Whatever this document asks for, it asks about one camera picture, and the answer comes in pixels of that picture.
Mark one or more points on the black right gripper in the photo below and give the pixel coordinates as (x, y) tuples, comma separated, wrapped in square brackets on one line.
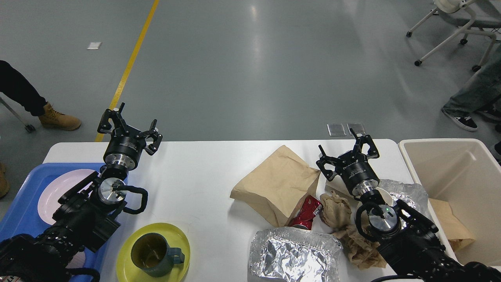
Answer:
[(355, 172)]

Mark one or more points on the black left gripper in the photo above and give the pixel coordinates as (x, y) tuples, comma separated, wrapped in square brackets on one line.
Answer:
[(125, 148)]

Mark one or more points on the dark green mug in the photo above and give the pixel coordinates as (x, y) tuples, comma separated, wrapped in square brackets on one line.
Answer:
[(154, 256)]

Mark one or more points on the yellow plate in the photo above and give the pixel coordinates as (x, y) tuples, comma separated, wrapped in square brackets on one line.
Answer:
[(127, 272)]

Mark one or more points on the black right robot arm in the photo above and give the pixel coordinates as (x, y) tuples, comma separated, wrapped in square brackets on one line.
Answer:
[(407, 239)]

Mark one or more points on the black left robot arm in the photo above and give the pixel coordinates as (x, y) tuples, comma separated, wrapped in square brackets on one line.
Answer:
[(86, 218)]

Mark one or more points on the right floor outlet cover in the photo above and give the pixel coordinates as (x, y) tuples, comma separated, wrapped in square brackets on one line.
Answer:
[(358, 128)]

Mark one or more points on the floor outlet cover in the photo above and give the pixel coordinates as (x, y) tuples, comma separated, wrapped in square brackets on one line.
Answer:
[(336, 129), (358, 128)]

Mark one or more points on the left floor outlet cover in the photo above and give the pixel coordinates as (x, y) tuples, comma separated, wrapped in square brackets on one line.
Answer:
[(336, 129)]

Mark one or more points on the crumpled brown paper ball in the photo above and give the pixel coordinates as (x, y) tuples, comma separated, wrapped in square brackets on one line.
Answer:
[(336, 211)]

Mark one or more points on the crushed red soda can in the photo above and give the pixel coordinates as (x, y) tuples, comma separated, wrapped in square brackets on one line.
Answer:
[(311, 207)]

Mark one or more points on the rear aluminium foil piece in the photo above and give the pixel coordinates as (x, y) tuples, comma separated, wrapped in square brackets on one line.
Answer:
[(412, 194)]

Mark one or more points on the brown paper bag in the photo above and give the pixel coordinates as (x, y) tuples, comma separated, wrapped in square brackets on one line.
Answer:
[(277, 188)]

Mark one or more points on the tan work boot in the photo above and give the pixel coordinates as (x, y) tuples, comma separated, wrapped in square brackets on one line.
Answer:
[(57, 120)]

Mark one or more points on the pink plate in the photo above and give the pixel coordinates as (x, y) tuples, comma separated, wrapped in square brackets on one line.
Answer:
[(48, 201)]

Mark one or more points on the crumpled brown paper napkin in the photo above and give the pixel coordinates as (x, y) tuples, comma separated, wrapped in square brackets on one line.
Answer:
[(361, 252)]

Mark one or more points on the grey chair leg caster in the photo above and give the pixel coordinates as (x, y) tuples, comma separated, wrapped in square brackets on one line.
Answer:
[(30, 128)]

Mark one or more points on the front aluminium foil tray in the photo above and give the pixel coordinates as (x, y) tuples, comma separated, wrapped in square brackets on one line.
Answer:
[(289, 254)]

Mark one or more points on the beige plastic bin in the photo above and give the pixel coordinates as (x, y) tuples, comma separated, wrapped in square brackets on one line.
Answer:
[(463, 173)]

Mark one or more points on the black white sneaker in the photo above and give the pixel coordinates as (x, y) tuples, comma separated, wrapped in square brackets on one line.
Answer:
[(466, 122)]

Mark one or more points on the black trouser leg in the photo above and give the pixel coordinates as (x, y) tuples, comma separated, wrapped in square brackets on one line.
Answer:
[(15, 86)]

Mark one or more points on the brown paper in bin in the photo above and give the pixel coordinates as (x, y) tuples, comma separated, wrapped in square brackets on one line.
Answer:
[(457, 234)]

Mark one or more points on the blue plastic tray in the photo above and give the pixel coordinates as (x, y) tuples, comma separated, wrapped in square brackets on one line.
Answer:
[(23, 215)]

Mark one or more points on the grey jeans leg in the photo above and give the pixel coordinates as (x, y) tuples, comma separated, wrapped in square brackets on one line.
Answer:
[(481, 90)]

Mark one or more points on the white office chair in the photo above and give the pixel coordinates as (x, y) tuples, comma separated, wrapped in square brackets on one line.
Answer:
[(469, 17)]

